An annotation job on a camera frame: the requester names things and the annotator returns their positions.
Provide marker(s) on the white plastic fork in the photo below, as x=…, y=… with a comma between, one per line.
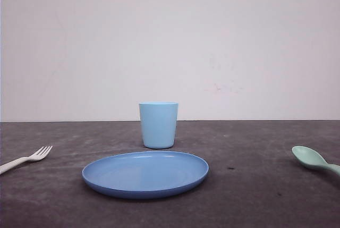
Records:
x=35, y=157

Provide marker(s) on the mint green plastic spoon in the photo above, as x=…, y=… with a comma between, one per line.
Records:
x=311, y=159

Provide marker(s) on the light blue plastic cup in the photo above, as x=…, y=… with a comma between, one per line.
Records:
x=158, y=124

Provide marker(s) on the blue plastic plate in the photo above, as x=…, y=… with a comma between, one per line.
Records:
x=146, y=174

